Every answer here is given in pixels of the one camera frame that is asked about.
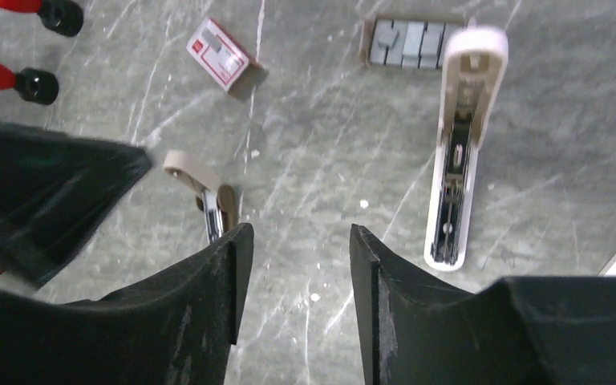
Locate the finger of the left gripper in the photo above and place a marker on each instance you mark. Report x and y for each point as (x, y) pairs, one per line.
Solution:
(55, 191)

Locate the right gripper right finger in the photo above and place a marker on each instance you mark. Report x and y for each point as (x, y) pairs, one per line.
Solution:
(414, 328)

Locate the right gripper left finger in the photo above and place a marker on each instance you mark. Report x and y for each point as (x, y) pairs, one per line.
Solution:
(174, 327)

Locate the small beige stapler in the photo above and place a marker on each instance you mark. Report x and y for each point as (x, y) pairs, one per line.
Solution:
(215, 199)

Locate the red staple box sleeve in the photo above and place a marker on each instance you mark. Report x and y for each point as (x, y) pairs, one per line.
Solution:
(231, 66)

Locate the long white stapler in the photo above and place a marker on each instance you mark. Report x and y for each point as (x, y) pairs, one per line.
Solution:
(473, 65)

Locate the staple tray with staples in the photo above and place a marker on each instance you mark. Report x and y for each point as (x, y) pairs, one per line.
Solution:
(406, 41)

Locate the red stamp near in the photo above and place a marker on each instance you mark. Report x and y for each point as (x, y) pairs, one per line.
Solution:
(32, 85)

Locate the red stamp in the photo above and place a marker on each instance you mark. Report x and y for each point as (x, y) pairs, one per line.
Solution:
(64, 17)
(32, 85)

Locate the red stamp far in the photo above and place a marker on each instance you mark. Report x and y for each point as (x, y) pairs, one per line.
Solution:
(64, 17)

